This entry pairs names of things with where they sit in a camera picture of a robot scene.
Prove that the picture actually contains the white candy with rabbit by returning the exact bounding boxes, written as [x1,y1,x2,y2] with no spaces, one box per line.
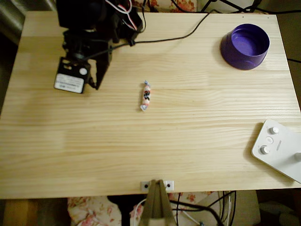
[139,80,151,112]

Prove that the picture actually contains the purple plastic bowl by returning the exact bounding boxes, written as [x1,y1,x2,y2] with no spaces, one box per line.
[220,23,271,71]

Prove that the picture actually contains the grey curtain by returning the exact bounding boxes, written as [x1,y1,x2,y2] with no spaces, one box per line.
[0,0,57,45]

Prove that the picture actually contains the floral fabric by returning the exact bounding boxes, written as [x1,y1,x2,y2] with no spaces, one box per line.
[67,192,219,226]
[134,0,196,13]

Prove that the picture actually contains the wooden furniture piece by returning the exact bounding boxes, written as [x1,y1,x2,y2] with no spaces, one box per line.
[4,199,39,226]

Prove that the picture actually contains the white lamp base with knobs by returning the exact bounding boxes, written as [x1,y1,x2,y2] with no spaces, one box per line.
[251,119,301,184]

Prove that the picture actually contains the beige box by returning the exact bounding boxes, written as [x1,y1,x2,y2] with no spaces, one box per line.
[197,190,261,226]

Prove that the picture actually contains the red and white wires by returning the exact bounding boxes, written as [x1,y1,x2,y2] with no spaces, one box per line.
[105,0,139,31]

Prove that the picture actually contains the thin black cable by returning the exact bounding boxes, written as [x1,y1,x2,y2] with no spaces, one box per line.
[88,9,216,59]

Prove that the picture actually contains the white mounting bracket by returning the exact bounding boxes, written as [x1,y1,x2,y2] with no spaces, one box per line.
[140,180,175,191]

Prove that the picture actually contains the white cable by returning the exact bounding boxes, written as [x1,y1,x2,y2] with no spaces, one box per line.
[130,199,147,226]

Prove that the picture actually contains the thick black cable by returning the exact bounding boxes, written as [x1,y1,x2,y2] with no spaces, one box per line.
[169,190,237,226]

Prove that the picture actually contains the black cable bundle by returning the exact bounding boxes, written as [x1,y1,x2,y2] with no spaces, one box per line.
[170,0,301,14]

